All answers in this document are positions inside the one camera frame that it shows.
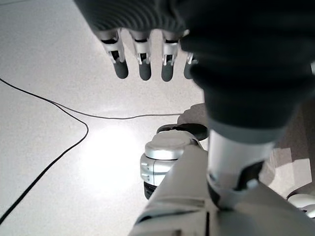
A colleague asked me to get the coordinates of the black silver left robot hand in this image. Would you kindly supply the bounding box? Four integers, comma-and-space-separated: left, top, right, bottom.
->
73, 0, 315, 211

